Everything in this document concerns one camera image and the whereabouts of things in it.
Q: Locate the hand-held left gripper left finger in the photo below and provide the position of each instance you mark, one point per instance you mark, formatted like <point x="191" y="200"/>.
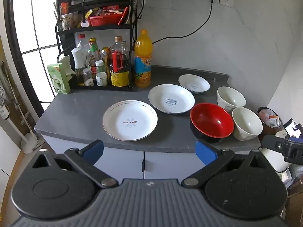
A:
<point x="93" y="150"/>

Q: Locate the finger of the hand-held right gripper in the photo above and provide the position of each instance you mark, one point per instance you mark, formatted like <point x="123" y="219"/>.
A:
<point x="272" y="143"/>

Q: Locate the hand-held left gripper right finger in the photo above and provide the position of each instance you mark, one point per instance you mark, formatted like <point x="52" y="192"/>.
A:
<point x="205" y="152"/>

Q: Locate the white ceramic bowl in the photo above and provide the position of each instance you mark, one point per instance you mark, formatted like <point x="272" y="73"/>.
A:
<point x="247" y="124"/>
<point x="230" y="98"/>

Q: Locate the red and black bowl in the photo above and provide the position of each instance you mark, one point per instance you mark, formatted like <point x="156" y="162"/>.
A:
<point x="210" y="120"/>

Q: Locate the gold-rimmed white plate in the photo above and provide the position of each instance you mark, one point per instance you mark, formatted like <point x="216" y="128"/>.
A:
<point x="130" y="120"/>

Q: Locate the large white printed plate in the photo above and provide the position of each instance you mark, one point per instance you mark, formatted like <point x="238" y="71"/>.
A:
<point x="171" y="99"/>

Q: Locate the small white printed plate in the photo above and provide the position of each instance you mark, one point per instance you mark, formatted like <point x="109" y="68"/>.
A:
<point x="194" y="84"/>

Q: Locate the white kitchen appliance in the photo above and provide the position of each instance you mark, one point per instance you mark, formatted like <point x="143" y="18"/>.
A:
<point x="274" y="158"/>

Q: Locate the brown trash bin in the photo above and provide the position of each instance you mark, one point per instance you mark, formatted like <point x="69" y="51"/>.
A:
<point x="266" y="123"/>

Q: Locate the smartphone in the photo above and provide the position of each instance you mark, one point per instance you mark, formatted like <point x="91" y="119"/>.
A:
<point x="293" y="127"/>

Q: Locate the small glass jar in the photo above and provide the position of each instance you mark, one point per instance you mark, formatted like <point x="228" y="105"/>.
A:
<point x="87" y="78"/>

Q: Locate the green cardboard box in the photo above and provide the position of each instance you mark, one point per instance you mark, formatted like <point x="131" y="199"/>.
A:
<point x="56" y="80"/>

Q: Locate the white crumpled cloth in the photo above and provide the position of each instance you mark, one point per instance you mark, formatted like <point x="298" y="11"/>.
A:
<point x="65" y="61"/>

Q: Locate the amber oil bottle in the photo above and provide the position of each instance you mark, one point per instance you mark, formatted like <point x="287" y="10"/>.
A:
<point x="106" y="56"/>

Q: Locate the red label sauce bottle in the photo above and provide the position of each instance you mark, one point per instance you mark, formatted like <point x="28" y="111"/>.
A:
<point x="93" y="52"/>

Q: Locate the orange juice bottle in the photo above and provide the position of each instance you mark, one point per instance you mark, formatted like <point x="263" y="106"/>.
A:
<point x="143" y="63"/>

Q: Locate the white standing fan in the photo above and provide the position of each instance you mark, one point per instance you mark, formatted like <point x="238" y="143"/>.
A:
<point x="4" y="104"/>

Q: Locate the black metal rack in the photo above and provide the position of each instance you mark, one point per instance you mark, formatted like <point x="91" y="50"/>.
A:
<point x="133" y="52"/>

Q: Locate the clear bottle red cap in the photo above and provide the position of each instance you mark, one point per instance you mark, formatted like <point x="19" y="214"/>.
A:
<point x="81" y="42"/>

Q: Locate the white usb charger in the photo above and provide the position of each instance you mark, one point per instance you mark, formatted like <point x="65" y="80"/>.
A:
<point x="84" y="24"/>

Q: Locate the red plastic basket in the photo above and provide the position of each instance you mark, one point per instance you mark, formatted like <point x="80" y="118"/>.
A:
<point x="105" y="20"/>

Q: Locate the printed storage jar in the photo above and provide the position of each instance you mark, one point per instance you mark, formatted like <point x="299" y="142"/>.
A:
<point x="68" y="21"/>

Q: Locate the red basket with packets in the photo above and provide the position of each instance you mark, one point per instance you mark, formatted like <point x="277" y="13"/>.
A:
<point x="106" y="10"/>

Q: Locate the red tin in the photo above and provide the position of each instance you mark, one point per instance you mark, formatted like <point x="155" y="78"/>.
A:
<point x="64" y="8"/>

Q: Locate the black window frame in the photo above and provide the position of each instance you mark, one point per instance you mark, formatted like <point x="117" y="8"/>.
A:
<point x="17" y="40"/>

